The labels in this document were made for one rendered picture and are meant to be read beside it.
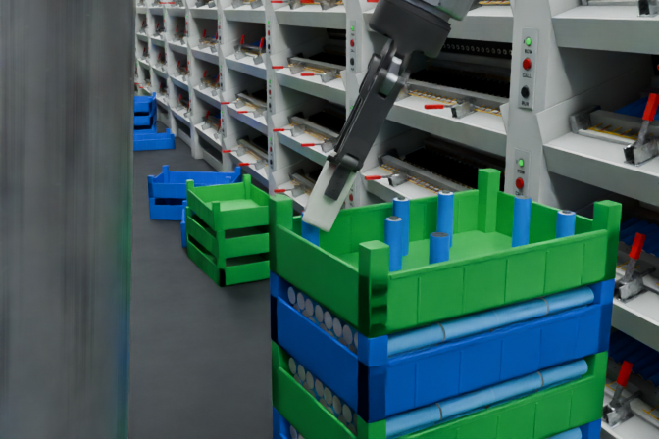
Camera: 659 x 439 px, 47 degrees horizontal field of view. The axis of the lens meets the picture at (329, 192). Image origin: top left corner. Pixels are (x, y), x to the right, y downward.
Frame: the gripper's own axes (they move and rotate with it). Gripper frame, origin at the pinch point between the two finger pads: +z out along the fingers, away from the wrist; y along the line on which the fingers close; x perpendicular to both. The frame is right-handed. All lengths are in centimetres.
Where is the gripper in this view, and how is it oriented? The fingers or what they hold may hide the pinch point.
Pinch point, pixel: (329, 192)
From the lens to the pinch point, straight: 77.8
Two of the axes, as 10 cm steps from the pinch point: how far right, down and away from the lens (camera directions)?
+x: 9.1, 4.1, 0.9
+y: -0.1, 2.4, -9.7
